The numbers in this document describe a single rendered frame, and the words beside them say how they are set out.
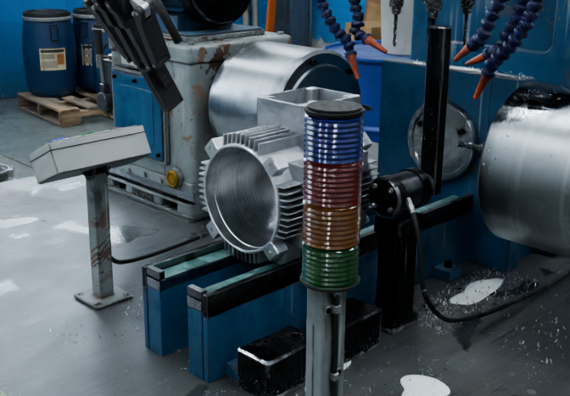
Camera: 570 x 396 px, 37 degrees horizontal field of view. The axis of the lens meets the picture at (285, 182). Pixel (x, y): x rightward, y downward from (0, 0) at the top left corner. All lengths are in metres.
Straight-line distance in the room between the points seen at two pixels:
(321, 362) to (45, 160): 0.57
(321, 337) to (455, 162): 0.70
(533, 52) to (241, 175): 0.59
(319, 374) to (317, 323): 0.06
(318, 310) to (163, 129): 0.91
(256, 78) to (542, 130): 0.58
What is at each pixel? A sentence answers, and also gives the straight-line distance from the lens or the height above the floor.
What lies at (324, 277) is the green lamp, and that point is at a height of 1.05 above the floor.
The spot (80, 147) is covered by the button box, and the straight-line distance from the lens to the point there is 1.30.
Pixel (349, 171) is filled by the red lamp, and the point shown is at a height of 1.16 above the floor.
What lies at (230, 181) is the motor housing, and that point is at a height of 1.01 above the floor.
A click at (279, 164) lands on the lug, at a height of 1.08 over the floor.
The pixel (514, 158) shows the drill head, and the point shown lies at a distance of 1.23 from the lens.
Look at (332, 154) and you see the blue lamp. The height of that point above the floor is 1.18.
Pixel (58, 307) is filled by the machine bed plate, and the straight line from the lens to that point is 1.41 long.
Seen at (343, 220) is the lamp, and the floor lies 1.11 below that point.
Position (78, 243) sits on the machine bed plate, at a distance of 1.66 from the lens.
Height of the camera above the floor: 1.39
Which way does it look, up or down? 17 degrees down
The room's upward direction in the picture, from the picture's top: 1 degrees clockwise
